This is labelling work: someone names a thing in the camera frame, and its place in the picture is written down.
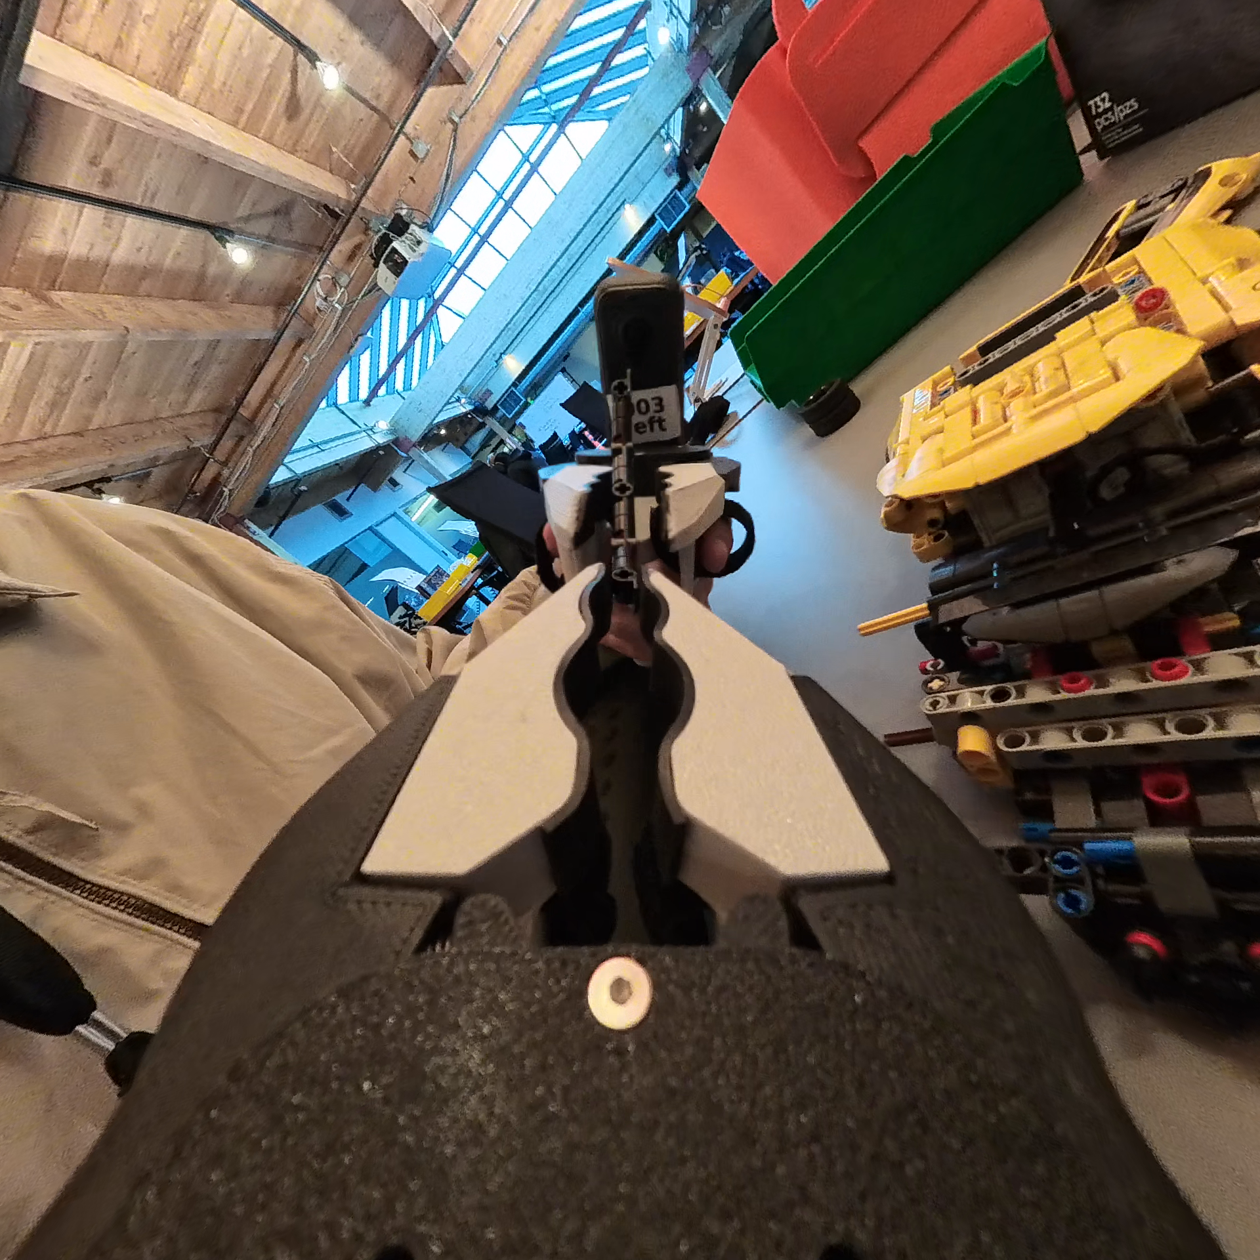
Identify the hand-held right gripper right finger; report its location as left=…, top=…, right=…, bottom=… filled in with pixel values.
left=637, top=568, right=893, bottom=917

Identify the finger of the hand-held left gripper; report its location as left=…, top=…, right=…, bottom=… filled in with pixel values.
left=542, top=467, right=616, bottom=592
left=654, top=470, right=730, bottom=579

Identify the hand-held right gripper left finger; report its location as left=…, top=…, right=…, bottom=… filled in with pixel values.
left=358, top=564, right=605, bottom=912

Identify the small dark brick assembly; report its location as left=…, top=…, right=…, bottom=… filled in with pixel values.
left=607, top=368, right=642, bottom=603

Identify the person's left forearm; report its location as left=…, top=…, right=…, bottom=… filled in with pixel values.
left=413, top=566, right=553, bottom=689

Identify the white articulated desk lamp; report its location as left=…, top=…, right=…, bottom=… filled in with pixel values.
left=605, top=255, right=749, bottom=446

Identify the person's left hand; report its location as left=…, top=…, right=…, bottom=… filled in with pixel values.
left=543, top=515, right=738, bottom=665

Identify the black office chair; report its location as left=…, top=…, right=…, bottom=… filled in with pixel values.
left=429, top=459, right=553, bottom=571

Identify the black toy tyre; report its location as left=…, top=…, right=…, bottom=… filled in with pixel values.
left=800, top=379, right=861, bottom=437

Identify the red felt bag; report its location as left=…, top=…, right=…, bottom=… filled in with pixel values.
left=693, top=0, right=1074, bottom=285

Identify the ceiling mounted device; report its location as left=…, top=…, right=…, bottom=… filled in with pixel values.
left=371, top=209, right=433, bottom=296

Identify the green plastic bin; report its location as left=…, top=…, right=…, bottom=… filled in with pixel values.
left=728, top=39, right=1084, bottom=409

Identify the yellow toy brick car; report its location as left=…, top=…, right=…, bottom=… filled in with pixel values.
left=856, top=151, right=1260, bottom=1024

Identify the black toy set box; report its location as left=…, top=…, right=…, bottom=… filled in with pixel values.
left=1041, top=0, right=1260, bottom=158

